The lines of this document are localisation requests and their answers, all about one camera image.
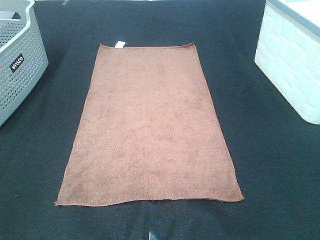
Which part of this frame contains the grey perforated plastic basket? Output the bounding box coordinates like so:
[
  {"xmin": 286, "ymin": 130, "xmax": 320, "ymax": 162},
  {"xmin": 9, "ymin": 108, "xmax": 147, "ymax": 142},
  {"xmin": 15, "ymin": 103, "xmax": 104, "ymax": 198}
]
[{"xmin": 0, "ymin": 0, "xmax": 49, "ymax": 124}]

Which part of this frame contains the white woven-pattern plastic basket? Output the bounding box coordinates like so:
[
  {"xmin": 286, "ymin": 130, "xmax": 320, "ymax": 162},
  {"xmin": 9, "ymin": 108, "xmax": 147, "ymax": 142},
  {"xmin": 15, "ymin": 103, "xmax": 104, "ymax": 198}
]
[{"xmin": 254, "ymin": 0, "xmax": 320, "ymax": 125}]

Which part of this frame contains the black table cloth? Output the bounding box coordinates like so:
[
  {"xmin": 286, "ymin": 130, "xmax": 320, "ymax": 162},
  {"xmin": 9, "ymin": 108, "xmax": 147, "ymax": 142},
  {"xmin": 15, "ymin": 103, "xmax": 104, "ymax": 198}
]
[{"xmin": 0, "ymin": 0, "xmax": 320, "ymax": 240}]

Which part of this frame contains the brown towel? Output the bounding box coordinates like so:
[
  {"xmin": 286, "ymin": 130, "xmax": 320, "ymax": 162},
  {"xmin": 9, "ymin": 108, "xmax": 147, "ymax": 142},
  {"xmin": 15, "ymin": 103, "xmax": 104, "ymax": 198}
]
[{"xmin": 55, "ymin": 43, "xmax": 244, "ymax": 207}]

